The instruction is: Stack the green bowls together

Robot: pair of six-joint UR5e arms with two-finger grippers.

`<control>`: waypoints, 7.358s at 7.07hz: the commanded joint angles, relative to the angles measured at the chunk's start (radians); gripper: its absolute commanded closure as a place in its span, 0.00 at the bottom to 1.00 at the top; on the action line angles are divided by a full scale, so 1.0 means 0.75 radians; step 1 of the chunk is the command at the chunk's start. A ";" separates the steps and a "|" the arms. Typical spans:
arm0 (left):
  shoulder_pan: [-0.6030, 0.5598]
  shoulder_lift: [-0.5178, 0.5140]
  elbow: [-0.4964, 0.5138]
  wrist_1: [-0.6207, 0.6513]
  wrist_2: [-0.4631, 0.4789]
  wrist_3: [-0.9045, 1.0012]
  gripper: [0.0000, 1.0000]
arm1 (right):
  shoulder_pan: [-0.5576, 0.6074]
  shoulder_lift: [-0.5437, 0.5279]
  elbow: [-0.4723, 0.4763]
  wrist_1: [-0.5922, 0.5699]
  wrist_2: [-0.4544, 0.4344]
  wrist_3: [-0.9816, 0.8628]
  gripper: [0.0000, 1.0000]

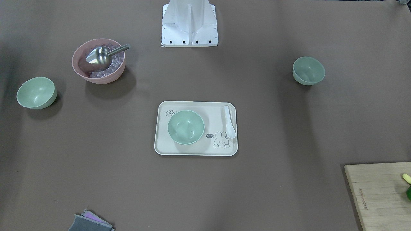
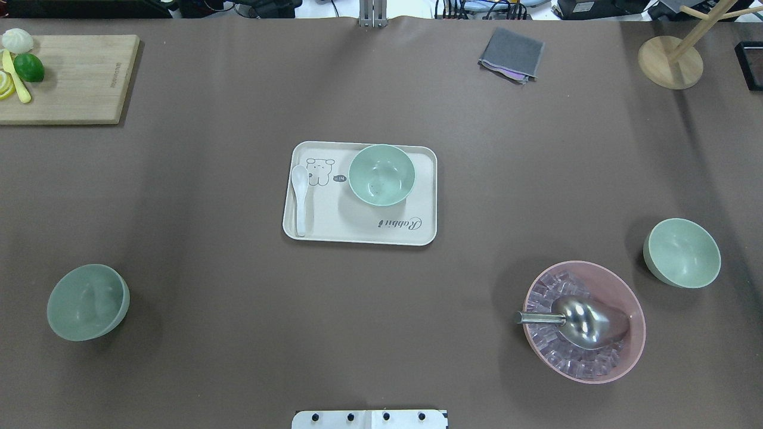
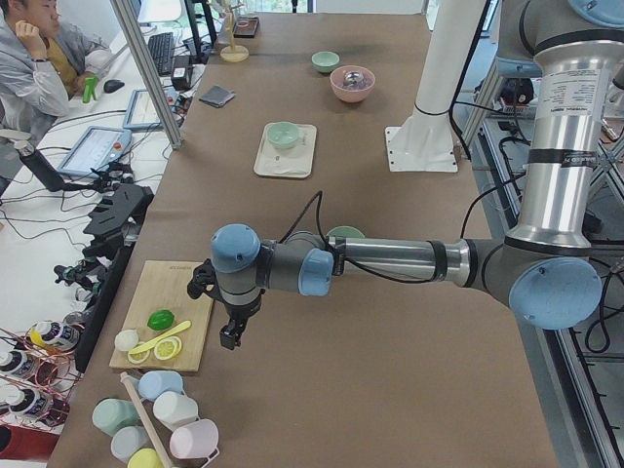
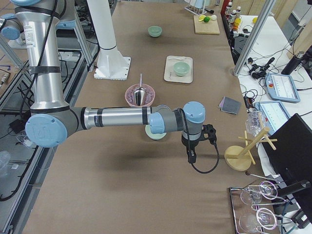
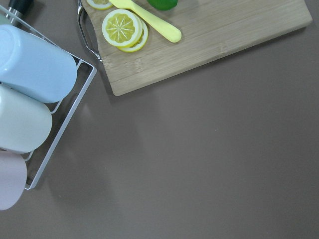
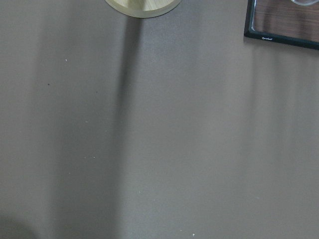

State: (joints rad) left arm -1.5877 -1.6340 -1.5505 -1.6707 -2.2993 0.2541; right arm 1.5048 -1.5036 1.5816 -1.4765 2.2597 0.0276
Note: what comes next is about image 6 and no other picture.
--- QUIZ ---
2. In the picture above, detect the black framed wooden tray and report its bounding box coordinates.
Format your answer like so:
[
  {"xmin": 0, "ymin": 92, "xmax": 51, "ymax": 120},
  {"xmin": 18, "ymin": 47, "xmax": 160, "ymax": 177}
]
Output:
[{"xmin": 244, "ymin": 0, "xmax": 319, "ymax": 50}]

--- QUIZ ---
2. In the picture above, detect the round light wooden base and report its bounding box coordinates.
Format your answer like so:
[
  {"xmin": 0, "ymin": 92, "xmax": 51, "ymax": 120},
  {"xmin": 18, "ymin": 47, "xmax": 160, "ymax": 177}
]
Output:
[{"xmin": 105, "ymin": 0, "xmax": 181, "ymax": 18}]

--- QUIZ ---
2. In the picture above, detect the clear glass object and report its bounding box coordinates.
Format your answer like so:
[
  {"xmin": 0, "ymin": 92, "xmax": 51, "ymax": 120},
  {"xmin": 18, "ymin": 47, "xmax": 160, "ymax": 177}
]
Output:
[{"xmin": 291, "ymin": 0, "xmax": 319, "ymax": 6}]

